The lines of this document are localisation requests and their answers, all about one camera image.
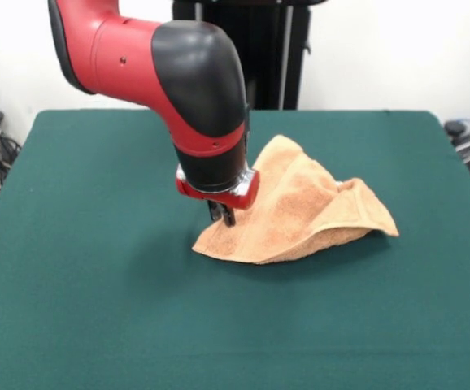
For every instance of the dark green table cloth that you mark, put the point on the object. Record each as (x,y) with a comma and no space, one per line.
(97,284)

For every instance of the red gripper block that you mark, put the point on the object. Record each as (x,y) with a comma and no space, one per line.
(239,199)

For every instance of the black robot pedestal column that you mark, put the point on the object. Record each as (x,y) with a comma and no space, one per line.
(275,53)

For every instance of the tan terry towel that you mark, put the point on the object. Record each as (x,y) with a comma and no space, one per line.
(300,203)

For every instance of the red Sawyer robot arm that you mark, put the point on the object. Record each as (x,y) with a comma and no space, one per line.
(157,73)

